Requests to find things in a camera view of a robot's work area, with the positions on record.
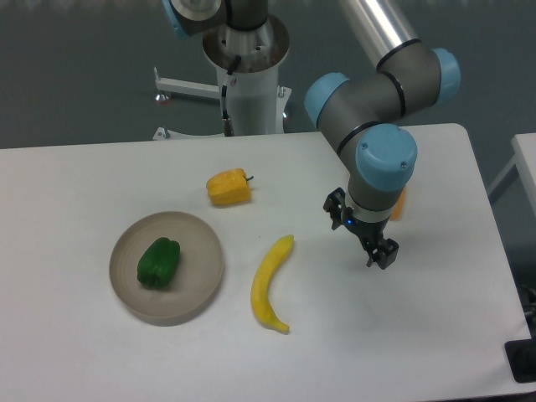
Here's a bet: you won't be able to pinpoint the black cable on pedestal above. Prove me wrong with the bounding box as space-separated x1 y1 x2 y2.
220 54 242 137

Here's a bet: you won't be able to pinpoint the orange croissant bread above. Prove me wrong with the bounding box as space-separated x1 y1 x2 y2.
389 187 407 221

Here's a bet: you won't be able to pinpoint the yellow banana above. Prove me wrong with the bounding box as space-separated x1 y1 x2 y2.
250 234 295 335

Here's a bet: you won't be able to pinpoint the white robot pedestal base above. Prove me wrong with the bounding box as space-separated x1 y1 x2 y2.
154 14 291 137

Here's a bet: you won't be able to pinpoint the white side table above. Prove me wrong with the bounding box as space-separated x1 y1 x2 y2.
487 132 536 211

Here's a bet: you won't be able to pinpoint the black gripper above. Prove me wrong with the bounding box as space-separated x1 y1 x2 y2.
322 188 399 270

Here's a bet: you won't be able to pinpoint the green bell pepper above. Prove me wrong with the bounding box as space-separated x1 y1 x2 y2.
137 237 181 289

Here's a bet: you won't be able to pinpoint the black device at table edge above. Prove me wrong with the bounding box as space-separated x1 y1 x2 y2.
504 338 535 384

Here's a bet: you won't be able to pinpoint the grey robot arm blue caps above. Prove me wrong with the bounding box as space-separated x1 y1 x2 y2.
157 1 461 268

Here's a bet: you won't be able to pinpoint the beige round plate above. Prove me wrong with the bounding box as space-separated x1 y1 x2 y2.
109 212 224 327

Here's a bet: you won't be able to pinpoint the yellow bell pepper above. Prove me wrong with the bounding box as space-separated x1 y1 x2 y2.
206 168 253 207

